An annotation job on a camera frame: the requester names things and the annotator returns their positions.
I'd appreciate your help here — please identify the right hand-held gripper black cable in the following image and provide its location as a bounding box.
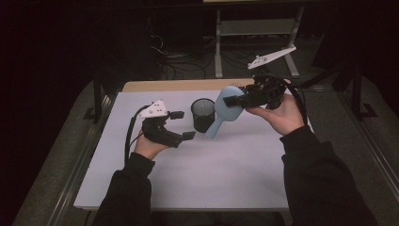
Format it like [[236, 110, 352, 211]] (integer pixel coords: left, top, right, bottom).
[[264, 73, 311, 127]]

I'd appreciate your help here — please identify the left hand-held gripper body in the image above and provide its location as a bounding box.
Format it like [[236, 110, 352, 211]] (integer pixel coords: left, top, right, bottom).
[[136, 99, 184, 149]]

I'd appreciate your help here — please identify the black mesh pen cup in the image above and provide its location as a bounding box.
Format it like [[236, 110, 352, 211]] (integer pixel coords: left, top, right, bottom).
[[190, 98, 216, 134]]

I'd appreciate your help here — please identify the left hand-held gripper black cable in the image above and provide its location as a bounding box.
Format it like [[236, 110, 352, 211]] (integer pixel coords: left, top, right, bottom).
[[123, 105, 151, 167]]

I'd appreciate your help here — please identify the light blue hairbrush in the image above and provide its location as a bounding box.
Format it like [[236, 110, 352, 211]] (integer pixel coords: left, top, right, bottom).
[[205, 82, 247, 139]]

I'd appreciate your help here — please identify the black metal stand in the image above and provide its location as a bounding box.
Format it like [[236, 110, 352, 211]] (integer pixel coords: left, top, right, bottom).
[[350, 61, 379, 121], [83, 69, 105, 124]]

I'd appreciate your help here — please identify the tangle of floor cables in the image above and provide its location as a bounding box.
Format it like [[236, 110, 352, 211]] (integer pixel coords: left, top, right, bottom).
[[147, 33, 262, 80]]

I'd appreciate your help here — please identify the person's right hand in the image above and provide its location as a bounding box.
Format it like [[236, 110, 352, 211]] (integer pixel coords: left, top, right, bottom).
[[253, 93, 306, 137]]

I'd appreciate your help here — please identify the white table cover sheet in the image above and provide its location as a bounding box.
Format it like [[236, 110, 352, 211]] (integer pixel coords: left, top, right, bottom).
[[73, 89, 314, 211]]

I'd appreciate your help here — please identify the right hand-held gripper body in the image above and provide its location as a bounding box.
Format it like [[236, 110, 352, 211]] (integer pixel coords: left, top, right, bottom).
[[244, 45, 297, 110]]

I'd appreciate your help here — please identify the hand-held gripper black cable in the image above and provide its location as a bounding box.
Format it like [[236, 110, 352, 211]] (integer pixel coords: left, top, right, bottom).
[[123, 105, 151, 167], [264, 73, 311, 127]]

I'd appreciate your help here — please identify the person's left hand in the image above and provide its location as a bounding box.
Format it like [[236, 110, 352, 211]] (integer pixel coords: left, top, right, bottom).
[[134, 131, 169, 161]]

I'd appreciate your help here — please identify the white metal stand frame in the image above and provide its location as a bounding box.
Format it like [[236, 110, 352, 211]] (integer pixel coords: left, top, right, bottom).
[[214, 6, 306, 79]]

